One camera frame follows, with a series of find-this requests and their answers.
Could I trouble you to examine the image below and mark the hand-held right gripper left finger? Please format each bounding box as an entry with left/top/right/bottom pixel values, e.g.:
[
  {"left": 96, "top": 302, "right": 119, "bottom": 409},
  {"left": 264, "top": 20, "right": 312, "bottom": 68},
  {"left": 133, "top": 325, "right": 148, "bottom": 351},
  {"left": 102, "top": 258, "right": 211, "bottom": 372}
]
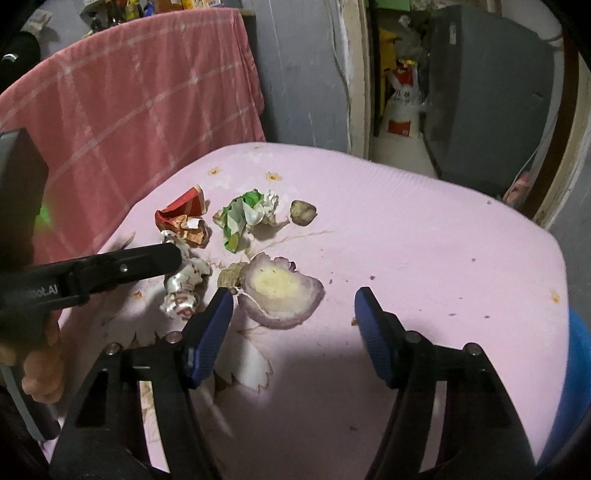
[{"left": 48, "top": 287, "right": 236, "bottom": 480}]

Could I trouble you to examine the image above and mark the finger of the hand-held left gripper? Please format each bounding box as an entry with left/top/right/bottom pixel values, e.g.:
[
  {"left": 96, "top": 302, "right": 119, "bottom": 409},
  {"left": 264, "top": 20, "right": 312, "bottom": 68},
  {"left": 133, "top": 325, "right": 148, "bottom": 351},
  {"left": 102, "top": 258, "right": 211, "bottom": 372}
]
[{"left": 69, "top": 242, "right": 183, "bottom": 296}]

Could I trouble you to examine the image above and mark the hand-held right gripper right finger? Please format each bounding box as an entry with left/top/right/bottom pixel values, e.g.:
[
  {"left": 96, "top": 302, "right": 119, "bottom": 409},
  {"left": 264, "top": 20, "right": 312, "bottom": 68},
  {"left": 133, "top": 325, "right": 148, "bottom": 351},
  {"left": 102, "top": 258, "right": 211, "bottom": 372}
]
[{"left": 353, "top": 286, "right": 539, "bottom": 480}]

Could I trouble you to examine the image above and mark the white wrapper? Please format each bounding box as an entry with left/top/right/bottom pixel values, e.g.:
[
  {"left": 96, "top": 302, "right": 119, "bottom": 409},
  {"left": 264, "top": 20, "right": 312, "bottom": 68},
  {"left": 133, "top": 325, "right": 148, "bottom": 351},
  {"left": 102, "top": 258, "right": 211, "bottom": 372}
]
[{"left": 159, "top": 231, "right": 213, "bottom": 321}]

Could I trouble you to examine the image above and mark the tan peel piece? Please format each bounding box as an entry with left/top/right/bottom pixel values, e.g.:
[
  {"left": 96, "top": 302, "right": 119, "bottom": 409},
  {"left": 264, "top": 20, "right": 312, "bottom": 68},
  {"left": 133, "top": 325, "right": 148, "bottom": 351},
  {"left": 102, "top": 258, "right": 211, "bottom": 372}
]
[{"left": 217, "top": 262, "right": 250, "bottom": 294}]

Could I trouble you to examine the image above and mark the red wrapper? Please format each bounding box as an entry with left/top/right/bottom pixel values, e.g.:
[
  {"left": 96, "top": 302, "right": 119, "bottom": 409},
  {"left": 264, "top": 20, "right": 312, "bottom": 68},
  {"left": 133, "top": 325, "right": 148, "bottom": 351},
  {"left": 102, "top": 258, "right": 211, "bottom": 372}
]
[{"left": 154, "top": 185, "right": 211, "bottom": 247}]

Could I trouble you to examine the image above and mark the purple onion slice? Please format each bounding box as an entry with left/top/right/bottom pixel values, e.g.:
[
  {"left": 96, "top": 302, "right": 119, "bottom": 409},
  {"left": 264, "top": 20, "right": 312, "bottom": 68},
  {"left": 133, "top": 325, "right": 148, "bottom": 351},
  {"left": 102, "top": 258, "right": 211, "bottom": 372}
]
[{"left": 237, "top": 251, "right": 325, "bottom": 329}]

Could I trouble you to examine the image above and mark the green wrapper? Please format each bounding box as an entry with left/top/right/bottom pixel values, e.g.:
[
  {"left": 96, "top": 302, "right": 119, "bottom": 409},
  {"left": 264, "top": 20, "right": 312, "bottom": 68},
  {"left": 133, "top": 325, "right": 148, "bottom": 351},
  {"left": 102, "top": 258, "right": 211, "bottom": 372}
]
[{"left": 212, "top": 189, "right": 289, "bottom": 254}]

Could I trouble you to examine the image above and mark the brown vegetable chunk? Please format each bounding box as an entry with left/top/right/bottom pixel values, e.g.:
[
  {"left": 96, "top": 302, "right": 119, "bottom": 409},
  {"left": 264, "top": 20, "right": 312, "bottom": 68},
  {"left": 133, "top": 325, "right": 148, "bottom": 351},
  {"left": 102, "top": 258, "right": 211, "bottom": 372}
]
[{"left": 289, "top": 199, "right": 318, "bottom": 227}]

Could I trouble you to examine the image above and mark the blue plastic bucket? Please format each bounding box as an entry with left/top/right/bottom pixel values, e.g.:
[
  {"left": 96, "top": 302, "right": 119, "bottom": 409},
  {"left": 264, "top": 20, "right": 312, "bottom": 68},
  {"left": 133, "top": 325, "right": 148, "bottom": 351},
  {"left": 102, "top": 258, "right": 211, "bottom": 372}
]
[{"left": 536, "top": 307, "right": 591, "bottom": 480}]

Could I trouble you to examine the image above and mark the person's left hand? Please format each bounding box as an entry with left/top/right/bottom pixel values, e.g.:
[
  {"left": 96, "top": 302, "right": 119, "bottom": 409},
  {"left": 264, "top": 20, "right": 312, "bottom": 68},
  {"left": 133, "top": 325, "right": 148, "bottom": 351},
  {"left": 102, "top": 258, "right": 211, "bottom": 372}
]
[{"left": 0, "top": 313, "right": 65, "bottom": 403}]

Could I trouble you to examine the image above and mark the pink tablecloth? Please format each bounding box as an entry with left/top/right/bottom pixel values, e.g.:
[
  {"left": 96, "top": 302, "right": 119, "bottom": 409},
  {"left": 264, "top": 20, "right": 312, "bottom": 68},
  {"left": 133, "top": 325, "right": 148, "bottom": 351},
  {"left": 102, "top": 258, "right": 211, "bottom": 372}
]
[{"left": 41, "top": 142, "right": 573, "bottom": 480}]

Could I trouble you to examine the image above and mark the red checked cloth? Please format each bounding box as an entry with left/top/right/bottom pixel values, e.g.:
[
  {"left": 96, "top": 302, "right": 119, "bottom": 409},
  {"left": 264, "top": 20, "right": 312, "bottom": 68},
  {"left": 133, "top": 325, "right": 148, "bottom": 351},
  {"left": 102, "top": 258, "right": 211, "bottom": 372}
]
[{"left": 0, "top": 7, "right": 266, "bottom": 268}]

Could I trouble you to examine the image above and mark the small pink object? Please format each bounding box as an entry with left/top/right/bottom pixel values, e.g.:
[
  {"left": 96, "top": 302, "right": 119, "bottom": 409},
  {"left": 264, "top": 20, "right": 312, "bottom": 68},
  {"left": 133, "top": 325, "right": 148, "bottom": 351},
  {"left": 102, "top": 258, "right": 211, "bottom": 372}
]
[{"left": 503, "top": 171, "right": 532, "bottom": 206}]

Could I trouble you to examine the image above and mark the white and red rice bag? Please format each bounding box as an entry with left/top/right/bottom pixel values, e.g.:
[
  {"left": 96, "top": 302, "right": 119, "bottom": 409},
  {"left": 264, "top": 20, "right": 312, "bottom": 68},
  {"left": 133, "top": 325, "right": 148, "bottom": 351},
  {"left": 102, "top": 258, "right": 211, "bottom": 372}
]
[{"left": 369, "top": 55, "right": 439, "bottom": 176}]

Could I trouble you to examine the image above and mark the black wok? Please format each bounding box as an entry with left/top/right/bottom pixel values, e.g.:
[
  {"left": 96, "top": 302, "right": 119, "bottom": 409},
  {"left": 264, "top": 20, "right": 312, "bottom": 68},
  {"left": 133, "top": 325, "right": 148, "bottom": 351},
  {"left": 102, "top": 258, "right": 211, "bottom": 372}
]
[{"left": 0, "top": 31, "right": 43, "bottom": 95}]

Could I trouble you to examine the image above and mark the grey appliance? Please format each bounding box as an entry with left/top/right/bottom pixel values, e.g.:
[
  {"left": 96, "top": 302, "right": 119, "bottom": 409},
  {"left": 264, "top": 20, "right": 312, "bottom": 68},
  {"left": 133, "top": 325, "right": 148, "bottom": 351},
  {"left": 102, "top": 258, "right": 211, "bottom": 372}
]
[{"left": 422, "top": 4, "right": 555, "bottom": 183}]

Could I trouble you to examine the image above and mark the yellow bag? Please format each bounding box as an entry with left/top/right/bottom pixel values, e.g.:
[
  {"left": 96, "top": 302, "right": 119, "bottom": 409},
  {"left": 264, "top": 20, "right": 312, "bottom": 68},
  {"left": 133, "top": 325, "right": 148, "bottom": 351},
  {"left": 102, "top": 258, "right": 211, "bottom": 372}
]
[{"left": 379, "top": 28, "right": 399, "bottom": 116}]

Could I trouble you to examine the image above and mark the clear plastic bags bundle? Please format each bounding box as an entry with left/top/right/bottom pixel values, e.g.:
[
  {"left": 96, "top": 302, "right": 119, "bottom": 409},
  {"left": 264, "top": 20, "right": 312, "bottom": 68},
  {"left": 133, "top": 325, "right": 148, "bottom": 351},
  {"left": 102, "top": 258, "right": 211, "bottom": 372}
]
[{"left": 397, "top": 15, "right": 432, "bottom": 65}]

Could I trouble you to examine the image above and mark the worn door frame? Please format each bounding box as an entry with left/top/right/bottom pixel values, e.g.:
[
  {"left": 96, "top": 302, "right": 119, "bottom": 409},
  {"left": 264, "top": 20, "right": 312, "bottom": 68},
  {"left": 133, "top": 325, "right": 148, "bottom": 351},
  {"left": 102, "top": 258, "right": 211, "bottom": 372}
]
[{"left": 323, "top": 0, "right": 591, "bottom": 232}]

